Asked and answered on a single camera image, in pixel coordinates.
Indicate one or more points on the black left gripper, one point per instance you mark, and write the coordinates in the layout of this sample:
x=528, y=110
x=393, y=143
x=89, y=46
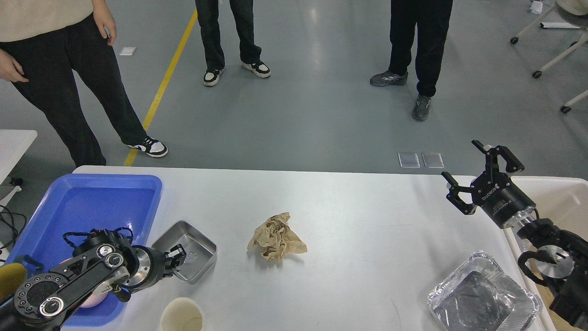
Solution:
x=154, y=265

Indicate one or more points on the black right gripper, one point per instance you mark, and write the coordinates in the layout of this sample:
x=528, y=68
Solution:
x=503, y=202

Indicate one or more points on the square stainless steel dish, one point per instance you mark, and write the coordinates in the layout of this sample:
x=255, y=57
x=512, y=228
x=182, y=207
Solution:
x=201, y=252

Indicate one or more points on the pink ribbed mug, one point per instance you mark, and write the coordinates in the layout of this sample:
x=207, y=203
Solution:
x=97, y=296

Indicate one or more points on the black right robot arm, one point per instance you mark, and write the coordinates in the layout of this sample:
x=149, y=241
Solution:
x=560, y=259

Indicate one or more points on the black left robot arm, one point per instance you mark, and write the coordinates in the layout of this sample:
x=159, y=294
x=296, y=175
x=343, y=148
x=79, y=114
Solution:
x=106, y=261

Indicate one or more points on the right clear floor plate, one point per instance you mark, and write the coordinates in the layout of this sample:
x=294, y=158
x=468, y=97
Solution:
x=433, y=159

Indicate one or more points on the clear floor plate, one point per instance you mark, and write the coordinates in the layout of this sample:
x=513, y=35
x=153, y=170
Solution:
x=433, y=159
x=409, y=160

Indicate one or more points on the cream paper cup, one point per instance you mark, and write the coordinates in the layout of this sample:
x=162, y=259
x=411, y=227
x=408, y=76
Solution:
x=182, y=314

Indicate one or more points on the left clear floor plate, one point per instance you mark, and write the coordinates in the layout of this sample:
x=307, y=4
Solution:
x=409, y=160

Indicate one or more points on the white plastic bin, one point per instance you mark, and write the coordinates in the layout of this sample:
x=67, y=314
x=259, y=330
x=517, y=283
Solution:
x=565, y=202

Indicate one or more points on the crumpled brown paper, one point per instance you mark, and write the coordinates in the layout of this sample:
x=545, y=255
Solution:
x=276, y=240

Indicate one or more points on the aluminium foil tray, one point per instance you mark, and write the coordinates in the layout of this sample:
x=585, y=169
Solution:
x=480, y=296

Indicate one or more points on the blue plastic tray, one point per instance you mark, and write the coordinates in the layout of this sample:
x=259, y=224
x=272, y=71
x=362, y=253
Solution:
x=82, y=202

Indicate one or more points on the teal HOME mug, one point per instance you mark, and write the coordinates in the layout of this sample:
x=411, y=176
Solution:
x=23, y=270

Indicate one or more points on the person with grey shoes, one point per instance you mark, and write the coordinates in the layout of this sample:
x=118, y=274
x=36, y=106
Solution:
x=427, y=23

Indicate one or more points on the white rolling chair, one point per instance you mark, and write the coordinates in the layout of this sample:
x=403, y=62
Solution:
x=555, y=18

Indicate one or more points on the person in beige top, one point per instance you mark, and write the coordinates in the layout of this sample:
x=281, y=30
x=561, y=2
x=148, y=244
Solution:
x=43, y=43

